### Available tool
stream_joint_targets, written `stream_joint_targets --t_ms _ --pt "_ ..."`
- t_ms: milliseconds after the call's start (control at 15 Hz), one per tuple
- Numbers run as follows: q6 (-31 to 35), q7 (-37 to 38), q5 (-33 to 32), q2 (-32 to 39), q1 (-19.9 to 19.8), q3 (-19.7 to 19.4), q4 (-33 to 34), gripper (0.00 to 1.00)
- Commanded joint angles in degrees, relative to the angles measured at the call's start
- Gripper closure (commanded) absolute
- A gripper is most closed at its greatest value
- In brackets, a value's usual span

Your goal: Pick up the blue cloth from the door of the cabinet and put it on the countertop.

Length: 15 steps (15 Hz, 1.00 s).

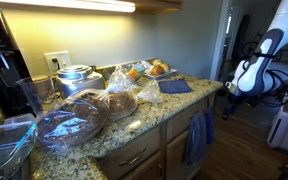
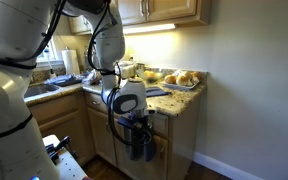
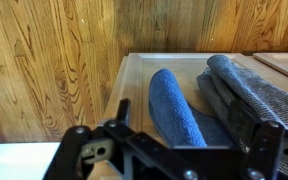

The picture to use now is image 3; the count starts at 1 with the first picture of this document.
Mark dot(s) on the grey striped towel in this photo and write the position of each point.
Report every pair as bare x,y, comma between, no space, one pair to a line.
250,90

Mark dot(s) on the blue terry cloth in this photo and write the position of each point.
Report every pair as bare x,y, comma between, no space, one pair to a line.
174,110

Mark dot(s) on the plain cabinet door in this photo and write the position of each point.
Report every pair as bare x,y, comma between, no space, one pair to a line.
284,65

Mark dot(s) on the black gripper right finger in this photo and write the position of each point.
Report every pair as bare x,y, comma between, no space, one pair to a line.
267,150

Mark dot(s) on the wooden base cabinet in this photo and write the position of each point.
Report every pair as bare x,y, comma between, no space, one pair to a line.
247,57

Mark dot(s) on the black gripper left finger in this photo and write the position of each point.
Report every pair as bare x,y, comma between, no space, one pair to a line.
117,143

